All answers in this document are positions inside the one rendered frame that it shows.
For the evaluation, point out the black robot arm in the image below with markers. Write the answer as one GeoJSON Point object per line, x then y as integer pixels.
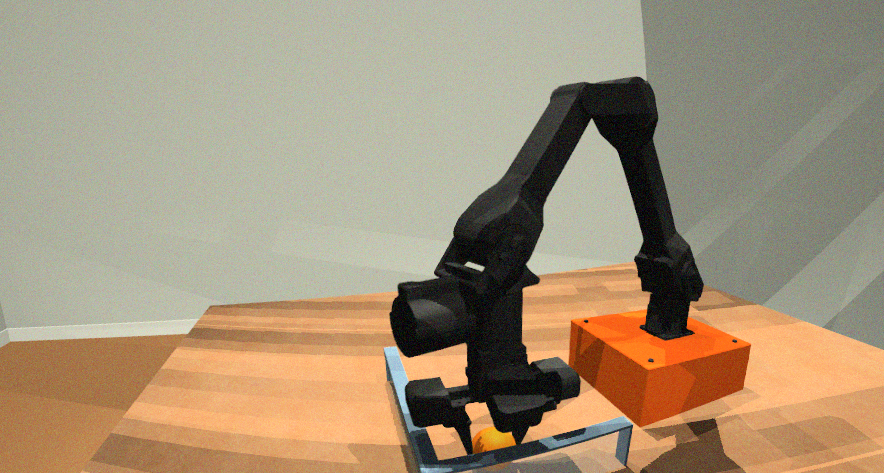
{"type": "Point", "coordinates": [500, 230]}

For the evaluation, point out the clear low l-shaped wall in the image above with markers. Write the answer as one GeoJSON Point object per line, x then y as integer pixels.
{"type": "Point", "coordinates": [595, 456]}

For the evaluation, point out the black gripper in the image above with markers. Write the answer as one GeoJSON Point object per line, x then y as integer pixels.
{"type": "Point", "coordinates": [429, 403]}

